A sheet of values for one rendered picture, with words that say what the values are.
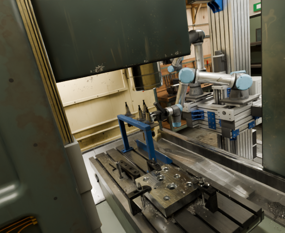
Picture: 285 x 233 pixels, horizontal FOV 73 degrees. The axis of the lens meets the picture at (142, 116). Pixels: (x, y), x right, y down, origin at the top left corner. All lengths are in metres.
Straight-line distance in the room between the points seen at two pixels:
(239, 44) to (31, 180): 1.88
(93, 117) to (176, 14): 1.31
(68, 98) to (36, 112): 1.38
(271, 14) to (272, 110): 0.51
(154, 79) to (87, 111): 1.13
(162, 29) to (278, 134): 0.90
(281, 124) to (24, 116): 1.24
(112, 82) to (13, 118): 1.54
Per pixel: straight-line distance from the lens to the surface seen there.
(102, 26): 0.80
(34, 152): 0.54
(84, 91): 1.91
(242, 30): 2.09
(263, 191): 1.58
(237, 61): 2.02
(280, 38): 1.27
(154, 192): 1.04
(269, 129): 1.40
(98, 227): 0.84
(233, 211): 1.07
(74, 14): 0.78
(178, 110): 1.67
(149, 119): 1.27
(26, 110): 0.52
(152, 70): 0.92
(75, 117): 1.92
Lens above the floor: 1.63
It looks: 16 degrees down
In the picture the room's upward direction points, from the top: 11 degrees counter-clockwise
